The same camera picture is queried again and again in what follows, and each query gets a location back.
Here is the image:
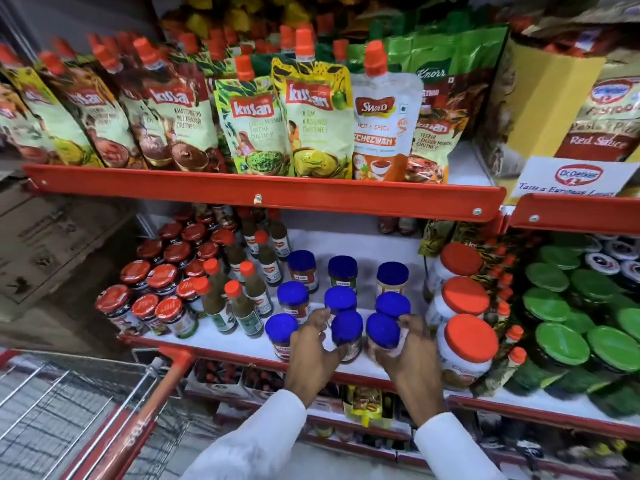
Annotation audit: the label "red-edged white jar shelf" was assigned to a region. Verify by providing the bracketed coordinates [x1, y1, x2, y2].
[117, 210, 640, 441]

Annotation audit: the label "person's left forearm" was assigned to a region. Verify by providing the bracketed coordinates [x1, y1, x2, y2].
[180, 390, 308, 480]

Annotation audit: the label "row of maroon chutney pouches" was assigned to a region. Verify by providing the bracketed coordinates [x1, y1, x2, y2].
[0, 32, 228, 174]

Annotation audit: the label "person's right hand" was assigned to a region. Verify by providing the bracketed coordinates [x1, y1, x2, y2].
[375, 315, 447, 426]

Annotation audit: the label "red-handled wire shopping cart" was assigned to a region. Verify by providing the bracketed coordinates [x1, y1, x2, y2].
[0, 346, 197, 480]

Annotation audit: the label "person's right forearm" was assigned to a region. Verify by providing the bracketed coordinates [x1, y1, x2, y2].
[414, 412, 507, 480]

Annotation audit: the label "white-topped tin can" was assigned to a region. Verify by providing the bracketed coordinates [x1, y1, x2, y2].
[620, 260, 640, 291]
[603, 239, 640, 262]
[584, 252, 621, 277]

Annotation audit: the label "short red-edged shelf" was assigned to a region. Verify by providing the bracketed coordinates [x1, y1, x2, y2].
[508, 193, 640, 236]

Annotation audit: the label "cluster of red-lidded jars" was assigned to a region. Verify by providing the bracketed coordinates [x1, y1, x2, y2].
[94, 209, 236, 340]

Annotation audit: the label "tray of red bottles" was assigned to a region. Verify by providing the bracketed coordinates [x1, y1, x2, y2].
[191, 359, 287, 401]

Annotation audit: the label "brown cardboard box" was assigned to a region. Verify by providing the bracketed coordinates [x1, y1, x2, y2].
[0, 182, 133, 323]

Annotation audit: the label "low red-edged shelf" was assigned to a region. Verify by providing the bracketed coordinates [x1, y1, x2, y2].
[215, 395, 640, 480]

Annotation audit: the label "cluster of blue-lidded jars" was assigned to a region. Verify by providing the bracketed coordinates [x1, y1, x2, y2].
[264, 250, 412, 362]

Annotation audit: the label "long red-edged shelf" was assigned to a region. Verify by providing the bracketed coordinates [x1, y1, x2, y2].
[22, 142, 508, 223]

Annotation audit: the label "cluster of orange-capped green bottles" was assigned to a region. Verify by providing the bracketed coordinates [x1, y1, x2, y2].
[192, 207, 293, 339]

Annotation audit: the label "row of orange-capped dark pouches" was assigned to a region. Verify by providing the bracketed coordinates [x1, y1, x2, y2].
[470, 221, 532, 398]

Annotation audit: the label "stack of green soup packets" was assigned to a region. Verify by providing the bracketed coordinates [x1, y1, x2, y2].
[347, 9, 511, 145]

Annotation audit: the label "white shelf sign card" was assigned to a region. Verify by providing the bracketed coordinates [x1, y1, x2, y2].
[512, 156, 640, 198]

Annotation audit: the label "red pasta sauce pouch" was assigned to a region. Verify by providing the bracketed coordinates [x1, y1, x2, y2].
[554, 49, 640, 163]

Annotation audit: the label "yellow cardboard display box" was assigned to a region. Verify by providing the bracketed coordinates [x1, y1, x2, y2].
[476, 37, 609, 205]

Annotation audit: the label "person's left hand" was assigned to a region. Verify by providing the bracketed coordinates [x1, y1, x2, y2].
[286, 309, 349, 406]

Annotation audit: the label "red chilli chutney pouch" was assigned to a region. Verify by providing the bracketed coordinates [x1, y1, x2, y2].
[404, 82, 466, 185]

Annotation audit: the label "rows of orange-capped pouches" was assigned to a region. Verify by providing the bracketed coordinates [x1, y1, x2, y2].
[160, 0, 352, 80]

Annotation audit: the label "gold green packet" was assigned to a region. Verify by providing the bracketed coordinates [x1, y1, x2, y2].
[419, 219, 455, 258]

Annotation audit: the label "cluster of green-lidded jars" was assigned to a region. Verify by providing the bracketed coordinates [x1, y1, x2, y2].
[504, 232, 640, 419]

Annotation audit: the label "yellow green chutney pouch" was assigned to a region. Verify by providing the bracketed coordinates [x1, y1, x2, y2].
[271, 28, 356, 180]

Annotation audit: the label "green leafy chutney pouch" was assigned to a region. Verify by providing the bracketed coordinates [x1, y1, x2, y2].
[213, 55, 294, 177]

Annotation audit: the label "white orange-capped sauce pouch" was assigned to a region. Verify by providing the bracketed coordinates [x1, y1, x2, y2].
[351, 40, 424, 183]

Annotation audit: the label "large orange-lidded white jar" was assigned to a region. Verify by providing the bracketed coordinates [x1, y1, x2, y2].
[436, 314, 500, 391]
[425, 276, 491, 329]
[423, 242, 484, 301]

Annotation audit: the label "yellow sauce pouch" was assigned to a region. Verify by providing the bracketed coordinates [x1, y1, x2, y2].
[344, 385, 395, 428]

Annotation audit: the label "blue-lidded sauce jar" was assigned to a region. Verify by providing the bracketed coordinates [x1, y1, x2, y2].
[365, 313, 402, 364]
[331, 310, 365, 365]

